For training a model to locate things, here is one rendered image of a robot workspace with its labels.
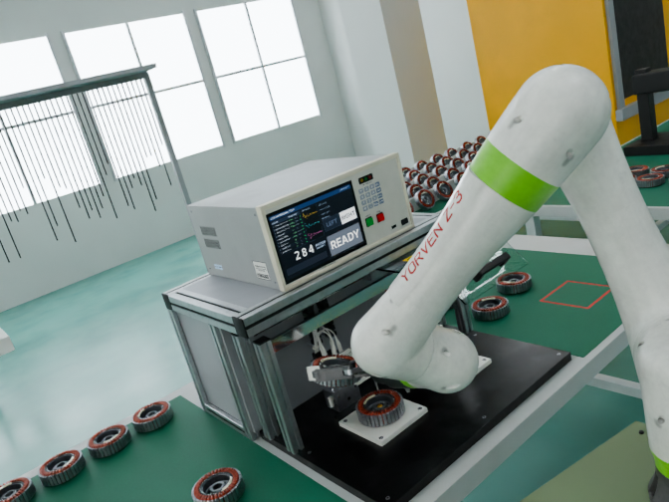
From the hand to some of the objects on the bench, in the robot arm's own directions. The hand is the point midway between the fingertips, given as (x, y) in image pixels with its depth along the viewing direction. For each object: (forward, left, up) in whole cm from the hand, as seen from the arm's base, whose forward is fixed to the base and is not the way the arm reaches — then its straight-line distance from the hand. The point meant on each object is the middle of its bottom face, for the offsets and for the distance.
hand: (335, 367), depth 131 cm
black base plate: (+6, -22, -19) cm, 30 cm away
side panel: (+40, +15, -19) cm, 47 cm away
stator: (+12, +29, -22) cm, 38 cm away
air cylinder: (+17, -8, -17) cm, 25 cm away
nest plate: (+2, -10, -18) cm, 21 cm away
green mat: (+35, -83, -14) cm, 91 cm away
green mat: (+19, +45, -22) cm, 54 cm away
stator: (+22, -66, -15) cm, 71 cm away
